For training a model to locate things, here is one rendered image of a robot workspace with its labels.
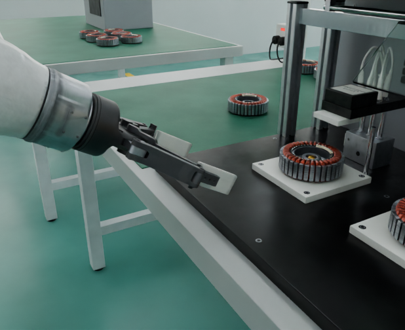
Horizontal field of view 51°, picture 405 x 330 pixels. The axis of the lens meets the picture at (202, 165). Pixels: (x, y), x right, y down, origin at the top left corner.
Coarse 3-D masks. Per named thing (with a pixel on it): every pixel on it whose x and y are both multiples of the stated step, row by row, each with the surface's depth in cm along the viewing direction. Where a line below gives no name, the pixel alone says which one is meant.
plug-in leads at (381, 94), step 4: (372, 48) 77; (376, 48) 78; (368, 52) 77; (364, 56) 78; (364, 60) 78; (360, 68) 78; (368, 88) 77; (372, 88) 80; (380, 92) 76; (384, 92) 77; (380, 96) 76; (384, 96) 78; (380, 100) 76
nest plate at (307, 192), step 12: (252, 168) 80; (264, 168) 78; (276, 168) 78; (348, 168) 78; (276, 180) 75; (288, 180) 74; (300, 180) 74; (336, 180) 74; (348, 180) 74; (360, 180) 74; (288, 192) 72; (300, 192) 70; (312, 192) 70; (324, 192) 70; (336, 192) 72
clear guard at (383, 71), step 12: (396, 24) 45; (396, 36) 44; (384, 48) 44; (396, 48) 43; (372, 60) 45; (384, 60) 44; (396, 60) 42; (360, 72) 45; (372, 72) 44; (384, 72) 43; (396, 72) 42; (360, 84) 44; (372, 84) 43; (384, 84) 42; (396, 84) 41
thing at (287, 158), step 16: (288, 144) 79; (304, 144) 80; (320, 144) 79; (288, 160) 74; (304, 160) 72; (320, 160) 72; (336, 160) 73; (304, 176) 72; (320, 176) 72; (336, 176) 73
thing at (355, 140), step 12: (348, 132) 84; (360, 132) 83; (348, 144) 84; (360, 144) 81; (384, 144) 79; (348, 156) 85; (360, 156) 82; (372, 156) 80; (384, 156) 81; (372, 168) 80
